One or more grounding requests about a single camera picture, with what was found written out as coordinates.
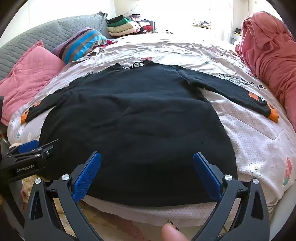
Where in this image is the printed pink bedspread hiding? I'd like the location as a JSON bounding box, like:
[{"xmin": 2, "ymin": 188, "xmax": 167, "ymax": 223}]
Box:
[{"xmin": 7, "ymin": 35, "xmax": 296, "ymax": 223}]

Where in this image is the striped pillow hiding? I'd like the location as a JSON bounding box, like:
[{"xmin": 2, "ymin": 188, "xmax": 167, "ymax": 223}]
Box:
[{"xmin": 52, "ymin": 28, "xmax": 107, "ymax": 64}]

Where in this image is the person's right hand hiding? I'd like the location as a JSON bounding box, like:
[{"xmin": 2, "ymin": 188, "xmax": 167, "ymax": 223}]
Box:
[{"xmin": 161, "ymin": 224, "xmax": 189, "ymax": 241}]

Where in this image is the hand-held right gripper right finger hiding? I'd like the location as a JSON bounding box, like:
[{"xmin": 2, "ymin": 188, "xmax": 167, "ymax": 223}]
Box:
[{"xmin": 192, "ymin": 152, "xmax": 271, "ymax": 241}]

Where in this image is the pile of folded clothes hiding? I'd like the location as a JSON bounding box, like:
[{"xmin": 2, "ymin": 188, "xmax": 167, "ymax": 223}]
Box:
[{"xmin": 107, "ymin": 14, "xmax": 155, "ymax": 39}]

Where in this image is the pink quilted pillow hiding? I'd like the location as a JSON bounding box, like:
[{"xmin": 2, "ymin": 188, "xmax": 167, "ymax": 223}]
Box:
[{"xmin": 0, "ymin": 40, "xmax": 66, "ymax": 126}]

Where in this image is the pink crumpled blanket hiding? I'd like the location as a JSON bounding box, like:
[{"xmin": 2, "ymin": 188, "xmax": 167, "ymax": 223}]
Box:
[{"xmin": 235, "ymin": 11, "xmax": 296, "ymax": 130}]

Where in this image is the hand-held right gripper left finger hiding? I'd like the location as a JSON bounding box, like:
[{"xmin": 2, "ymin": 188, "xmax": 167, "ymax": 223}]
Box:
[{"xmin": 24, "ymin": 151, "xmax": 103, "ymax": 241}]

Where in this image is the white desk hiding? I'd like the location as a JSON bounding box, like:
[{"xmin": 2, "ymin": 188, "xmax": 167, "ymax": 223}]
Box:
[{"xmin": 231, "ymin": 28, "xmax": 243, "ymax": 44}]

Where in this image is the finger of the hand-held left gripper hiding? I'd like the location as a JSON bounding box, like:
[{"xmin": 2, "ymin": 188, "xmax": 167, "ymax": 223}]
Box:
[
  {"xmin": 6, "ymin": 140, "xmax": 59, "ymax": 163},
  {"xmin": 8, "ymin": 140, "xmax": 39, "ymax": 156}
]

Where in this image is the grey quilted headboard cover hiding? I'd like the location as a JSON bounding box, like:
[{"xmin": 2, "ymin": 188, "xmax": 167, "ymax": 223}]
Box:
[{"xmin": 0, "ymin": 11, "xmax": 109, "ymax": 80}]

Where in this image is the black sweater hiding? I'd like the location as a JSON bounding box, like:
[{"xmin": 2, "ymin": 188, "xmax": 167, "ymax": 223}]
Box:
[{"xmin": 20, "ymin": 60, "xmax": 279, "ymax": 207}]

